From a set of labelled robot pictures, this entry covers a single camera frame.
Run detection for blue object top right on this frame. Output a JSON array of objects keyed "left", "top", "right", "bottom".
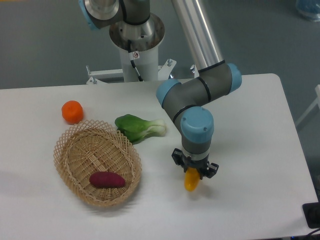
[{"left": 295, "top": 0, "right": 320, "bottom": 22}]

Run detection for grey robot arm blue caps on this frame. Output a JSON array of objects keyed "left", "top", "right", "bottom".
[{"left": 79, "top": 0, "right": 242, "bottom": 178}]

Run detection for white frame at right edge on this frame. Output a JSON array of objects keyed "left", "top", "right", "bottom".
[{"left": 295, "top": 84, "right": 320, "bottom": 131}]

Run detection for yellow mango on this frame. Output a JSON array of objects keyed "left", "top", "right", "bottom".
[{"left": 184, "top": 167, "right": 200, "bottom": 192}]

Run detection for purple sweet potato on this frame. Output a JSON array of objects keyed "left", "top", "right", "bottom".
[{"left": 89, "top": 171, "right": 126, "bottom": 188}]

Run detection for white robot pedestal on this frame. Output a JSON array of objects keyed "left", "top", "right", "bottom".
[{"left": 85, "top": 44, "right": 201, "bottom": 85}]

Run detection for woven wicker basket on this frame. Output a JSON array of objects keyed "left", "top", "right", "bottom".
[{"left": 53, "top": 120, "right": 142, "bottom": 207}]

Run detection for orange persimmon fruit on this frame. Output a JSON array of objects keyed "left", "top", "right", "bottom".
[{"left": 61, "top": 100, "right": 84, "bottom": 124}]

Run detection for green bok choy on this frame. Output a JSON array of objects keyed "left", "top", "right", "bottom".
[{"left": 114, "top": 114, "right": 167, "bottom": 144}]

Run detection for black device at table edge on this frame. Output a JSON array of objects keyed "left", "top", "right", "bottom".
[{"left": 302, "top": 202, "right": 320, "bottom": 229}]

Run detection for black cable on pedestal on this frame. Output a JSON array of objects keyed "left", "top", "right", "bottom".
[{"left": 127, "top": 39, "right": 145, "bottom": 82}]

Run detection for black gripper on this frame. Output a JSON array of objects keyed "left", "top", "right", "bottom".
[{"left": 171, "top": 148, "right": 219, "bottom": 180}]

